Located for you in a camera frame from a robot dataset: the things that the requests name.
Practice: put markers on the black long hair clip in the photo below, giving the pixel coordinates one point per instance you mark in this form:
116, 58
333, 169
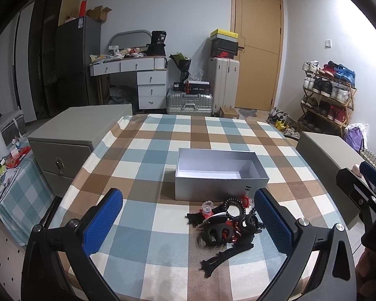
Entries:
196, 219
209, 266

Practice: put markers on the red round badge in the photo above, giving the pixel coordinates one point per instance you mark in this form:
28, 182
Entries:
247, 202

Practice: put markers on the black bag on desk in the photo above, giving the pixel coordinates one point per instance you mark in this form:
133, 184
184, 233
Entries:
157, 45

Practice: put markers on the green flower bouquet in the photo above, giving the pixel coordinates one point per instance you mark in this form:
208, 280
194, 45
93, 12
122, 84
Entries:
182, 63

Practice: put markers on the teal checkered side cloth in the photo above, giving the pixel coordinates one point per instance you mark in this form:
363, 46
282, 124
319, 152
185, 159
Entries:
26, 201

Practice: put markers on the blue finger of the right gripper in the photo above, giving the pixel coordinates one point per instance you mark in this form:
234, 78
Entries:
368, 172

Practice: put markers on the white drawer desk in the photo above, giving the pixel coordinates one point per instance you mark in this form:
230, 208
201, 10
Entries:
151, 74

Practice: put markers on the silver grey open box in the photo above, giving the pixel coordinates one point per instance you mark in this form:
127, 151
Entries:
216, 175

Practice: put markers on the white upright suitcase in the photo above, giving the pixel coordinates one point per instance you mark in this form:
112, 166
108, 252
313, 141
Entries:
223, 74

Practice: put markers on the black shoe box stack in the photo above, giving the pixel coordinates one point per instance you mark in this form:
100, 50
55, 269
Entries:
223, 48

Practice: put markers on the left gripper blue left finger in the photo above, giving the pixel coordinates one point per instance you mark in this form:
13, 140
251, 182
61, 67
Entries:
43, 277

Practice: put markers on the wooden door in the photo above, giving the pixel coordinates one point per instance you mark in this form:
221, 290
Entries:
260, 28

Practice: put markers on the black red box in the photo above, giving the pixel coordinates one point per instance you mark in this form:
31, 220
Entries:
192, 87

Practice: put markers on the black refrigerator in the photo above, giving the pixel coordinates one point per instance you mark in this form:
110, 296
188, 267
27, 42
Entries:
76, 42

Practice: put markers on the purple bag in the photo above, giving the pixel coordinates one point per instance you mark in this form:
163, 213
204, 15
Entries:
355, 135

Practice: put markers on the grey nightstand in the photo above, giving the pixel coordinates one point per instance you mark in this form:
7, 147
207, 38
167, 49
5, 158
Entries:
327, 154
63, 144

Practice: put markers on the grey left nightstand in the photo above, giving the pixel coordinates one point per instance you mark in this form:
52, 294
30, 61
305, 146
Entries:
63, 144

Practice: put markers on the person's right hand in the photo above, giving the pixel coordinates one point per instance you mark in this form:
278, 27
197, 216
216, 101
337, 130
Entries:
365, 272

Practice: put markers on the yellow shoe box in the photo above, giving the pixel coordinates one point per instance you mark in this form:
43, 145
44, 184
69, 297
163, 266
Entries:
223, 34

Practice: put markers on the grey arched mirror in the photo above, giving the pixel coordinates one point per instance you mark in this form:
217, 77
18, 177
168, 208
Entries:
130, 39

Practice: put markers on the open cardboard box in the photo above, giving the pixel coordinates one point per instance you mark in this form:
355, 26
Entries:
99, 13

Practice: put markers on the dark wardrobe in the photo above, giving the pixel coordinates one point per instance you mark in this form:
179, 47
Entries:
34, 53

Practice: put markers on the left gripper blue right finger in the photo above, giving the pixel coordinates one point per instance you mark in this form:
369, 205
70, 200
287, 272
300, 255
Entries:
333, 276

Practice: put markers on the grey right nightstand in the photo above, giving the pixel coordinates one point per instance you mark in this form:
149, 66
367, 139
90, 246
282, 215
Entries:
327, 154

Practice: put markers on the small red clear hair clip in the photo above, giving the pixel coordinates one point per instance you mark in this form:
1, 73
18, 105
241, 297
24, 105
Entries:
207, 209

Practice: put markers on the black claw hair clip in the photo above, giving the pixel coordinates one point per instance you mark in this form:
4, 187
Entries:
215, 235

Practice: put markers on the light switch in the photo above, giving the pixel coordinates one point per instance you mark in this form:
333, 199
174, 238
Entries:
328, 43

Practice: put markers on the small cardboard box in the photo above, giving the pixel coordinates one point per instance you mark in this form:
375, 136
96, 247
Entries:
226, 112

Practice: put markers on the wooden shoe rack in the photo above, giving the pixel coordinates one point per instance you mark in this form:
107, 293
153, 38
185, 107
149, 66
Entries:
329, 98

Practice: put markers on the silver aluminium suitcase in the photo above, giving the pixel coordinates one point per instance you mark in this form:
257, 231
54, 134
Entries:
180, 103

